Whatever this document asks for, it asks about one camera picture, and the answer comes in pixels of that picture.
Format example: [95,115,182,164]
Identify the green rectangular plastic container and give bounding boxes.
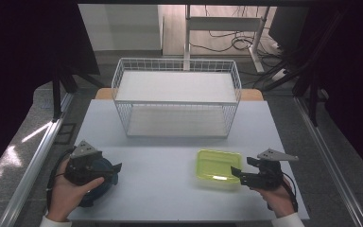
[196,148,244,191]

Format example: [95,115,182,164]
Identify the round container with dark blue lid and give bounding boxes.
[75,156,120,208]

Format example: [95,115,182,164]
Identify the white power strip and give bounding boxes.
[269,67,288,82]

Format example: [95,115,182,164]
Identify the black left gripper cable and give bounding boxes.
[45,147,78,211]

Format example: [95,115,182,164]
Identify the person's right hand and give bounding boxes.
[251,176,298,219]

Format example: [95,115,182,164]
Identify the white metal desk frame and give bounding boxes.
[183,4,271,74]

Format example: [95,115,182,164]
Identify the person's left hand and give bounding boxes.
[45,157,106,222]

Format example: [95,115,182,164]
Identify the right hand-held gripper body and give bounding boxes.
[239,148,300,191]

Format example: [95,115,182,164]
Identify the black metal stand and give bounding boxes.
[50,61,106,123]
[253,9,348,128]

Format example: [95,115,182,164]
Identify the aluminium rail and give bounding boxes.
[293,95,363,227]
[0,92,76,227]

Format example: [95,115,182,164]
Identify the black floor cables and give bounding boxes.
[188,5,286,60]

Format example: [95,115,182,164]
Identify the dark monitor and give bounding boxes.
[268,6,310,52]

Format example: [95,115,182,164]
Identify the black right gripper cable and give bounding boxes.
[266,171,299,213]

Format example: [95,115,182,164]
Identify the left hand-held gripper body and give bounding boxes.
[63,140,114,187]

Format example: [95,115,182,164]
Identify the white wire shelf rack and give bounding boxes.
[111,57,243,139]

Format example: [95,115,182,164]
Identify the wooden board under table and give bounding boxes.
[94,87,265,102]

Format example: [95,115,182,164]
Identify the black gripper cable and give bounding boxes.
[266,171,299,213]
[45,147,78,211]

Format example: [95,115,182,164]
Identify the dark curtain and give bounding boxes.
[305,0,363,184]

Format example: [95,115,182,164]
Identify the white cabinet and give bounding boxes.
[78,3,165,52]

